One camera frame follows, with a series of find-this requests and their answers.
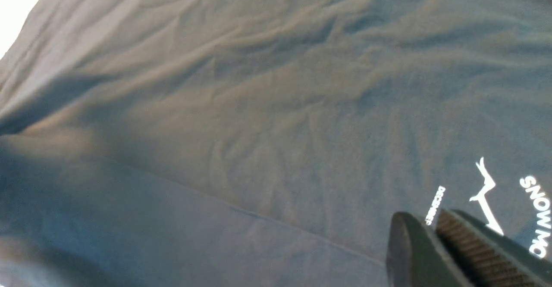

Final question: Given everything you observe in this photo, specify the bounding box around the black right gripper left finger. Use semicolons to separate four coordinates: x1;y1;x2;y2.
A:
385;211;473;287

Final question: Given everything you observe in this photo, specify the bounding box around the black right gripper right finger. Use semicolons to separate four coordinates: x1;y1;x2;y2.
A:
436;210;552;287

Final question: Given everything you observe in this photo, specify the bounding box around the gray long-sleeved shirt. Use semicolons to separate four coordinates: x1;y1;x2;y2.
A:
0;0;552;287

